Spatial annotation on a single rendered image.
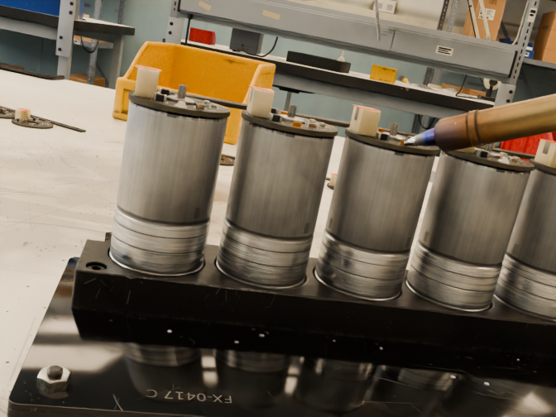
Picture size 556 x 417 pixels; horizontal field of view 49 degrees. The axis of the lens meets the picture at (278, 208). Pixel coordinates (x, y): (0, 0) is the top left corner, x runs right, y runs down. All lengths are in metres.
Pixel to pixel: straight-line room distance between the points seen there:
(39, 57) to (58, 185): 4.82
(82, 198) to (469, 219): 0.17
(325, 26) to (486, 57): 0.61
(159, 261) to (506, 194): 0.09
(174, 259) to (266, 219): 0.02
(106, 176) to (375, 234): 0.19
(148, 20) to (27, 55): 0.99
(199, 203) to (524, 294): 0.10
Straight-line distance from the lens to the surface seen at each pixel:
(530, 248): 0.19
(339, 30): 2.44
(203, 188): 0.15
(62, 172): 0.32
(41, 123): 0.43
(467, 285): 0.17
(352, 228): 0.16
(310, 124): 0.15
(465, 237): 0.17
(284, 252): 0.16
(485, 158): 0.17
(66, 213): 0.26
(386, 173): 0.16
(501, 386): 0.17
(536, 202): 0.19
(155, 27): 4.77
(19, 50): 5.18
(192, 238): 0.15
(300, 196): 0.15
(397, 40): 2.45
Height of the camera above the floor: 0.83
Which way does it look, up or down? 15 degrees down
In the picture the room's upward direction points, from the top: 11 degrees clockwise
